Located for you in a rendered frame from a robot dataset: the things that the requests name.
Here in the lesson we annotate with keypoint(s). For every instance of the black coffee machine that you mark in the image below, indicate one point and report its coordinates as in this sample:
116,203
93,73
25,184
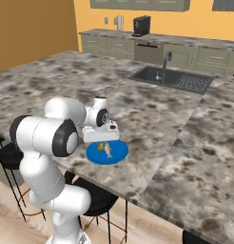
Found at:
141,26

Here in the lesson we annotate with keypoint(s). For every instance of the dark sink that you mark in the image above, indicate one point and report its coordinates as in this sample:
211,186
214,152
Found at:
172,77

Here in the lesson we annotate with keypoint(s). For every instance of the blue plate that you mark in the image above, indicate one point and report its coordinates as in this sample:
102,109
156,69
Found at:
117,152

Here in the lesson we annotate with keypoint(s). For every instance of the green wall cupboards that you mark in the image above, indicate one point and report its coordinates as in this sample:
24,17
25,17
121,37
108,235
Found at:
139,4

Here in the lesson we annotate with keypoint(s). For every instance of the grey fish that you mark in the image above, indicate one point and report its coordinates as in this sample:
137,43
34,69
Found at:
108,151

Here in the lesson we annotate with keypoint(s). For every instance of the white kettle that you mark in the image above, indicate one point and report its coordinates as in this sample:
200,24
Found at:
118,22

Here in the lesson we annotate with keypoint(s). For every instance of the dishwasher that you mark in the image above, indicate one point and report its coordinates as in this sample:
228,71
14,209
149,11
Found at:
148,52

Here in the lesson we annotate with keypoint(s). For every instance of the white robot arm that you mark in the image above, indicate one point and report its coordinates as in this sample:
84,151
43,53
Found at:
42,139

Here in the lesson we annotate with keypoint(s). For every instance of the wall socket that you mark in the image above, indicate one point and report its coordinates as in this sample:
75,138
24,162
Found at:
106,20

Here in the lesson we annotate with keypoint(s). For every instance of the dark wall cupboard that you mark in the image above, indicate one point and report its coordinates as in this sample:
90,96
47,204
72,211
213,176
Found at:
225,4

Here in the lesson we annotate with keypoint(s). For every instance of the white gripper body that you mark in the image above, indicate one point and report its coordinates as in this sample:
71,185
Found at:
100,135

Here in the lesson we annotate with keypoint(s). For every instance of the yellow lemon wedge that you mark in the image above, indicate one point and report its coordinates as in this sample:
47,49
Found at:
99,146

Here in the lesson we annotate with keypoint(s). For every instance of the black bar stool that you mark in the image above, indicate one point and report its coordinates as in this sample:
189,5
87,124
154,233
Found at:
9,157
96,200

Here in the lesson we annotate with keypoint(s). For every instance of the grey tap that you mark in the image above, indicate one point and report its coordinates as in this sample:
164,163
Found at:
165,63

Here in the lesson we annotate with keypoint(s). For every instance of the green base cupboards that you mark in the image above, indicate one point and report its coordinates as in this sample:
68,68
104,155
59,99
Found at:
122,46

